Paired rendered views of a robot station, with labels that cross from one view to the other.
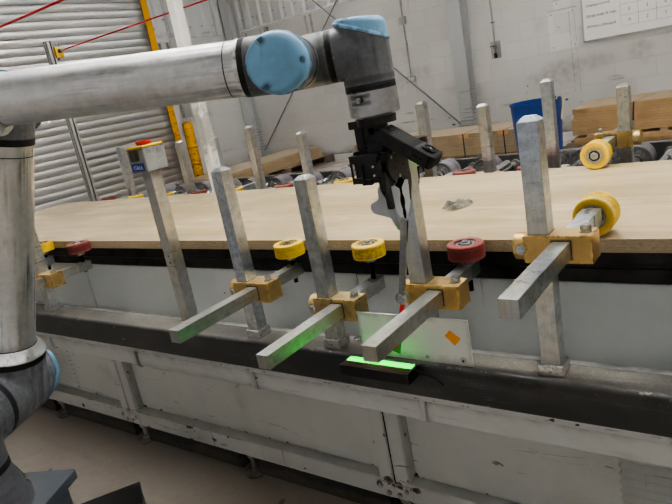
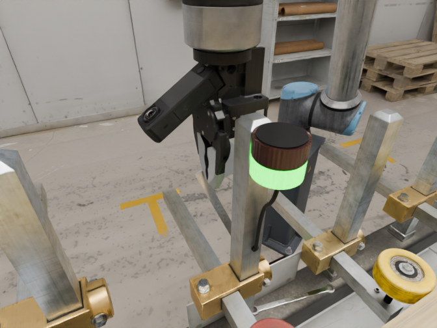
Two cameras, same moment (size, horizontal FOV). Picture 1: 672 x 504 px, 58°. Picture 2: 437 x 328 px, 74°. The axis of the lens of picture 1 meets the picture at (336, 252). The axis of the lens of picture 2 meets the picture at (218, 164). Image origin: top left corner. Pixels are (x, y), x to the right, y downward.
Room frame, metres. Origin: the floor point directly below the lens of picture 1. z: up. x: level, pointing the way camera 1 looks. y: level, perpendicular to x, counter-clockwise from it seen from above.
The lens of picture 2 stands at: (1.26, -0.45, 1.29)
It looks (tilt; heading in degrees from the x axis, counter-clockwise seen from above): 35 degrees down; 115
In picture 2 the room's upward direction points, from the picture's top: straight up
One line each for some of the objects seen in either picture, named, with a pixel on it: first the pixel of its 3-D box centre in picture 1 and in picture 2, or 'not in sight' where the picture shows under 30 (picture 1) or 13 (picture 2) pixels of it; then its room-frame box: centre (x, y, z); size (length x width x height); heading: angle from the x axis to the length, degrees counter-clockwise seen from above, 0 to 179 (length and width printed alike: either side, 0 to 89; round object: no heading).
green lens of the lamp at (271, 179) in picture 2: not in sight; (277, 164); (1.21, -0.19, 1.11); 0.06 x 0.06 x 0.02
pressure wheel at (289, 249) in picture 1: (292, 261); not in sight; (1.56, 0.12, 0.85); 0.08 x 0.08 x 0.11
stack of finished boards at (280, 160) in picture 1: (257, 167); not in sight; (9.78, 0.97, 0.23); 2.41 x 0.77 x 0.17; 141
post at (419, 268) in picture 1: (418, 261); (244, 252); (1.17, -0.16, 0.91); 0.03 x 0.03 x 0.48; 52
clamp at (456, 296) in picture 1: (434, 291); (232, 284); (1.16, -0.18, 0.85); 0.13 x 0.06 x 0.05; 52
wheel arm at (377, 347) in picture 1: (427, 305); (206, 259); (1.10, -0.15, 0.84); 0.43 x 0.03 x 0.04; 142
